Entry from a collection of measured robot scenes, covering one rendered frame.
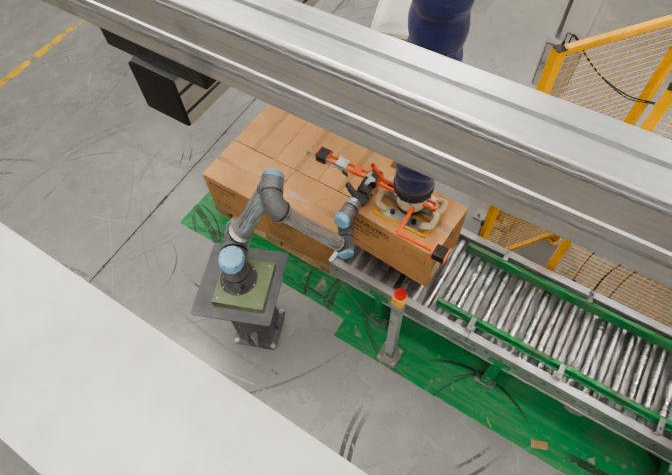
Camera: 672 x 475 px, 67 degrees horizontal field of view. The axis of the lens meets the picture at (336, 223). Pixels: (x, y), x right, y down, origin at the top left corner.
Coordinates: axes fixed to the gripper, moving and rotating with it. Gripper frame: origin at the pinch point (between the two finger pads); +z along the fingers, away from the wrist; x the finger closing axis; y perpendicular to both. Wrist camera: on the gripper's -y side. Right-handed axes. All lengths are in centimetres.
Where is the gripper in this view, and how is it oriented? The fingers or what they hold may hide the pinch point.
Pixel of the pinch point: (370, 176)
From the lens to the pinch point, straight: 301.5
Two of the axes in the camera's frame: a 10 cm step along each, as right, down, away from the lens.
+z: 5.4, -7.2, 4.4
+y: 8.4, 4.4, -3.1
